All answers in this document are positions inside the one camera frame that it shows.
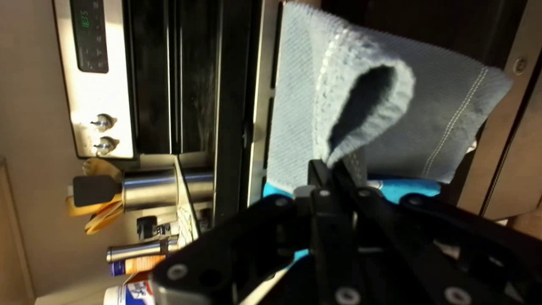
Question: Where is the white wipes canister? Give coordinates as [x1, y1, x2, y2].
[101, 276, 159, 305]

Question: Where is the black spatula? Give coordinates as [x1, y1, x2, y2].
[70, 175, 123, 209]

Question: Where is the black glass-top oven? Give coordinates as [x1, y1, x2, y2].
[52, 0, 533, 229]

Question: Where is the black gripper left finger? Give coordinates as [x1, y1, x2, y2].
[148, 160, 364, 305]

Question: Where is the silver oven door handle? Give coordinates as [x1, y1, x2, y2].
[245, 0, 281, 209]

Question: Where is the checked white dish cloth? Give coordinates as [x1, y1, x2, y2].
[174, 197, 199, 241]

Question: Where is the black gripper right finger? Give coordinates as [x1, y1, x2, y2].
[331, 160, 542, 305]

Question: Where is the pale blue towel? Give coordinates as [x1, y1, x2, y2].
[264, 2, 513, 195]

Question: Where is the steel pepper mill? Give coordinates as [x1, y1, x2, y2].
[104, 239, 182, 265]

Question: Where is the wooden spatula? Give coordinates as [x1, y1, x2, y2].
[82, 202, 126, 237]

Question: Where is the steel utensil holder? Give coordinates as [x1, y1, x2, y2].
[120, 171, 216, 209]

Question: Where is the small black kitchen gadget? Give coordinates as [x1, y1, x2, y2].
[135, 215, 170, 243]

